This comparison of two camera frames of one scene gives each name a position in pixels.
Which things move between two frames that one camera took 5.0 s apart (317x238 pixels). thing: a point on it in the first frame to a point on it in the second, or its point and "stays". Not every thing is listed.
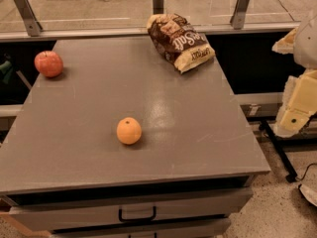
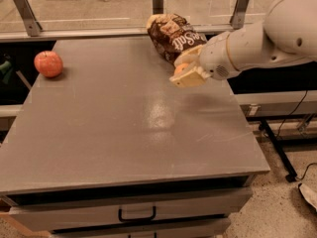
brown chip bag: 179,43 stays
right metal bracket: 239,15 stays
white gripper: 307,45 to 214,58
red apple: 49,63 stays
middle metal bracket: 158,1 stays
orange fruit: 129,130 to 180,67
